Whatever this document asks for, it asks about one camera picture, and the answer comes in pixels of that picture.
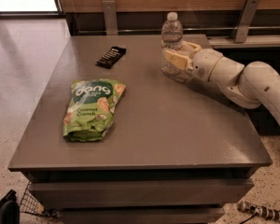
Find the black candy bar wrapper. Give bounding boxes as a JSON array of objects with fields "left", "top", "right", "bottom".
[{"left": 95, "top": 47, "right": 126, "bottom": 69}]

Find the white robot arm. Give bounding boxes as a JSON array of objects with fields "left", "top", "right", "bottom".
[{"left": 161, "top": 41, "right": 280, "bottom": 126}]

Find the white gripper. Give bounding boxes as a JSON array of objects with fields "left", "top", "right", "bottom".
[{"left": 162, "top": 41, "right": 223, "bottom": 80}]

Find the black object on floor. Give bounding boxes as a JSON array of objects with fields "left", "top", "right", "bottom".
[{"left": 0, "top": 189, "right": 20, "bottom": 224}]

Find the left metal wall bracket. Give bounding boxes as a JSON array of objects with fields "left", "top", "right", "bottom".
[{"left": 103, "top": 0, "right": 119, "bottom": 35}]

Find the grey drawer table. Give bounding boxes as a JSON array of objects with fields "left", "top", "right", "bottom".
[{"left": 9, "top": 35, "right": 271, "bottom": 224}]

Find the metal wall bracket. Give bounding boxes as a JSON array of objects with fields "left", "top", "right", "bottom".
[
  {"left": 231, "top": 0, "right": 260, "bottom": 43},
  {"left": 103, "top": 0, "right": 119, "bottom": 35}
]

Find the clear plastic water bottle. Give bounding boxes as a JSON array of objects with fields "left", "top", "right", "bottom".
[{"left": 161, "top": 12, "right": 193, "bottom": 84}]

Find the green snack bag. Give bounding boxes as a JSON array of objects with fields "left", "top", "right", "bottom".
[{"left": 63, "top": 78, "right": 126, "bottom": 142}]

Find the black white striped handle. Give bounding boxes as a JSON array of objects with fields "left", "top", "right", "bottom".
[{"left": 237, "top": 202, "right": 280, "bottom": 223}]

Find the black wire basket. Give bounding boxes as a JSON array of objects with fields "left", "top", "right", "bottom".
[{"left": 20, "top": 183, "right": 58, "bottom": 217}]

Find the right metal wall bracket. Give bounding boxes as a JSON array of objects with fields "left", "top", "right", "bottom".
[{"left": 231, "top": 0, "right": 260, "bottom": 43}]

